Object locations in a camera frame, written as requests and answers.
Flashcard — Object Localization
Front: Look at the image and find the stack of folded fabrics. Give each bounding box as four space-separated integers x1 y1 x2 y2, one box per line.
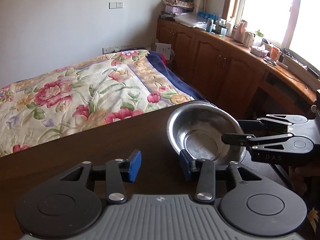
159 0 194 20

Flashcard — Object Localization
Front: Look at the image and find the white wall socket strip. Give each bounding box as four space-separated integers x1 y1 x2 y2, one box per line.
102 44 134 54

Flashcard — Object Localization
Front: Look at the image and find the pink jug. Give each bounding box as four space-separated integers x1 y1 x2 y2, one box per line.
234 20 247 43

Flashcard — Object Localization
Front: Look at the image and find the floral bed quilt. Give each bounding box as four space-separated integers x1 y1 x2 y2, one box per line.
1 49 202 156

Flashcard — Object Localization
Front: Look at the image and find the wooden cabinet counter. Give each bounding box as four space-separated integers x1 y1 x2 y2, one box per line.
156 19 316 119

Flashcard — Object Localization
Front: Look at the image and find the small steel bowl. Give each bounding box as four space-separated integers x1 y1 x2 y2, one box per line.
167 101 246 165

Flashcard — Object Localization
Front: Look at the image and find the window frame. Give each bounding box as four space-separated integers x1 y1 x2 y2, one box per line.
228 0 319 68

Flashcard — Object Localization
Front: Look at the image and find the white wall switch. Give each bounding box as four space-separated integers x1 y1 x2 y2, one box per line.
109 2 124 9

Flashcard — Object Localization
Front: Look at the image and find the white paper bag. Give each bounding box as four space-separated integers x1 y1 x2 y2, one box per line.
155 42 171 60

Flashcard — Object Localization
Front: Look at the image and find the right hand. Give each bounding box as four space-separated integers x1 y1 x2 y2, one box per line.
289 163 319 196

